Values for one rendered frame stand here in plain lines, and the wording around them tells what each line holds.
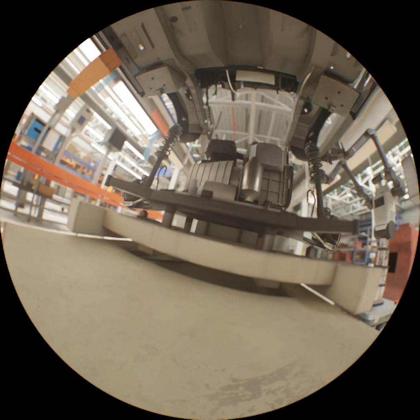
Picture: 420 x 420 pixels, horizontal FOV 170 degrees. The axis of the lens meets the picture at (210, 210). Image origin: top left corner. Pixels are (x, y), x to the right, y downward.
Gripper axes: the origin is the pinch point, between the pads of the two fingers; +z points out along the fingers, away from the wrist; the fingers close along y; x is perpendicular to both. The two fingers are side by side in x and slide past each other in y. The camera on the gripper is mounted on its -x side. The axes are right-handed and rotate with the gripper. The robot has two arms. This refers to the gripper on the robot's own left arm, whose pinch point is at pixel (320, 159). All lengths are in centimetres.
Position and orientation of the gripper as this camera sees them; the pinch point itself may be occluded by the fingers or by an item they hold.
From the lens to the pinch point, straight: 118.8
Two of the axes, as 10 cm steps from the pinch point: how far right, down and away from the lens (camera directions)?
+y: 0.2, 10.0, -0.6
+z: -6.3, 0.6, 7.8
